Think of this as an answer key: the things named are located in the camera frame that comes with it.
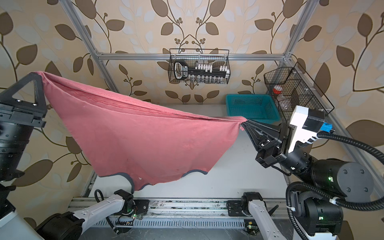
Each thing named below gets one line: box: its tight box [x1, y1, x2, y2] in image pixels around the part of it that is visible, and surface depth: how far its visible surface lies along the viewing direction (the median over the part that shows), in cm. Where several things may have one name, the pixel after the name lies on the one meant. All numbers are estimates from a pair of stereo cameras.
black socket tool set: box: [173, 60, 230, 84], surface depth 86 cm
